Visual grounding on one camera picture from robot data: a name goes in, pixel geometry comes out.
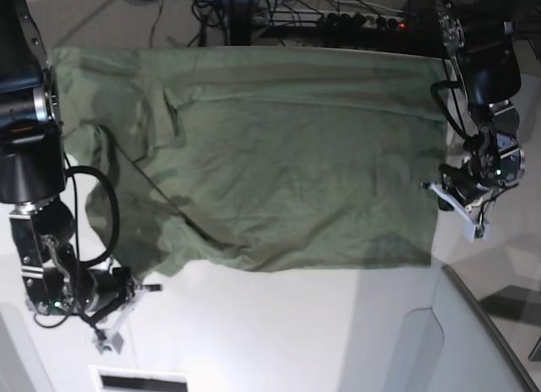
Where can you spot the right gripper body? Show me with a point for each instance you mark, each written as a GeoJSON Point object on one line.
{"type": "Point", "coordinates": [107, 299]}

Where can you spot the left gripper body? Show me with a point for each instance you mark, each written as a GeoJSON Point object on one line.
{"type": "Point", "coordinates": [469, 195]}

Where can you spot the green t-shirt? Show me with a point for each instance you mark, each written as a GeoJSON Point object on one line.
{"type": "Point", "coordinates": [260, 159]}

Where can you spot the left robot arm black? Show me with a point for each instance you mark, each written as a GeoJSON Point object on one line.
{"type": "Point", "coordinates": [480, 49]}

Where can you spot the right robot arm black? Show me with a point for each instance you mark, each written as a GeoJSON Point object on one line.
{"type": "Point", "coordinates": [34, 173]}

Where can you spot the black power strip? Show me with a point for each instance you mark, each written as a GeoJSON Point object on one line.
{"type": "Point", "coordinates": [358, 21]}

